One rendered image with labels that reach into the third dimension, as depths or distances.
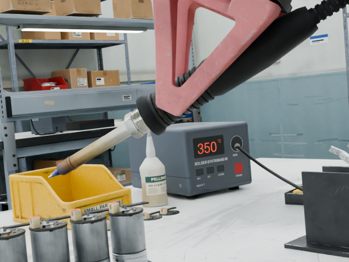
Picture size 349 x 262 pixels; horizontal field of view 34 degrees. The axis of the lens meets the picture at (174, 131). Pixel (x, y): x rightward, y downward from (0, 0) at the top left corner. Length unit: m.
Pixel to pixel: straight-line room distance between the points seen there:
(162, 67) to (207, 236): 0.30
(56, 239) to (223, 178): 0.45
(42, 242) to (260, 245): 0.22
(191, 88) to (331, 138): 5.40
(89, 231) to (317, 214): 0.21
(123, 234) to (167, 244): 0.16
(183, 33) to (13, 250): 0.17
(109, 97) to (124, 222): 2.82
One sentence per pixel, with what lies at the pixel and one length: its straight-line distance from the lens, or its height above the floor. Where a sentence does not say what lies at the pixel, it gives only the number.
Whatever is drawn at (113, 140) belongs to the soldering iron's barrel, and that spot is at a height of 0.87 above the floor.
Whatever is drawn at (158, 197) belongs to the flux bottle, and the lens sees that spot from 0.75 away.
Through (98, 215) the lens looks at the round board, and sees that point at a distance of 0.40.
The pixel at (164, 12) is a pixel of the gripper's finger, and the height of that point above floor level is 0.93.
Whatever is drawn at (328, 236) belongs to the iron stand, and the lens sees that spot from 0.51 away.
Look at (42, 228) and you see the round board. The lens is 0.38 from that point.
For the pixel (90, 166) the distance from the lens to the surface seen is 0.77.
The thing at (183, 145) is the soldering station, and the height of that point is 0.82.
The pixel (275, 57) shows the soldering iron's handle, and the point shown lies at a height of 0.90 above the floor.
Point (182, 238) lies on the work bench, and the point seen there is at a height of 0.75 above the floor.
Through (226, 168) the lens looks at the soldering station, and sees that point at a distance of 0.80.
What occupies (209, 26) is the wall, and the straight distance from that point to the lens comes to 6.61.
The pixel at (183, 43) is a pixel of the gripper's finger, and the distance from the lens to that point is 0.34.
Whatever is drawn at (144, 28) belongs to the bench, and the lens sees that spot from 3.67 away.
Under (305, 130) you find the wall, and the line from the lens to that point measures 5.84.
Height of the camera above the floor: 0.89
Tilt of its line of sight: 3 degrees down
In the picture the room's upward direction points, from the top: 5 degrees counter-clockwise
